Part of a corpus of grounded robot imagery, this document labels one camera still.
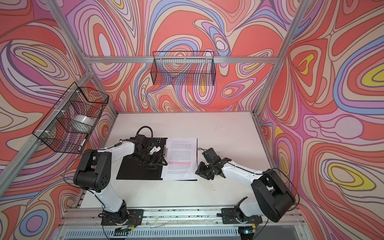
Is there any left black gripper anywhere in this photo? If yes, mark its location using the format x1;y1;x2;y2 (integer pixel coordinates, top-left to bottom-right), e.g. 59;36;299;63
131;151;168;169

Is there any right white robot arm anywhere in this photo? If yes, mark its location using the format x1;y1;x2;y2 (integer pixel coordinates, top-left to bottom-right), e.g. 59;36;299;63
196;148;296;224

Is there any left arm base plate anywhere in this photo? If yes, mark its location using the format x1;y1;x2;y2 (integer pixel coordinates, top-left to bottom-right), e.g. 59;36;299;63
98;209;144;227

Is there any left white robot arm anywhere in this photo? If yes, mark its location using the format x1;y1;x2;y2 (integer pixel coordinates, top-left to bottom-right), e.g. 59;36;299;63
73;134;168;227

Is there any white folder black inside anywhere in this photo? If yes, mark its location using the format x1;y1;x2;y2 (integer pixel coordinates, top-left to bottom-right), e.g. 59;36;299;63
116;138;168;181

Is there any printed paper sheet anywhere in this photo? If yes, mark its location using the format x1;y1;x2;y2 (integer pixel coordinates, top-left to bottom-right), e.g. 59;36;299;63
161;138;198;181

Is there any black wire basket left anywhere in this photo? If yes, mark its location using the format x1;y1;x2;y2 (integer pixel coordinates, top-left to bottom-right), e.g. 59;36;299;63
33;83;109;154

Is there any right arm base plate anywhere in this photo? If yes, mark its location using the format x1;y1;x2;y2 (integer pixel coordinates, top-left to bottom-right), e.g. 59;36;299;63
217;207;263;225

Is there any black wire basket back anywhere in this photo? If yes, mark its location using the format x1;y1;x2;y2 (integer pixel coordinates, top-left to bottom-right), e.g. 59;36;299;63
151;51;216;86

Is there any black wire basket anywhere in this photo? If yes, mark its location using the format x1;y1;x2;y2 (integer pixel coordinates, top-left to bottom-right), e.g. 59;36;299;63
33;83;109;154
151;51;216;86

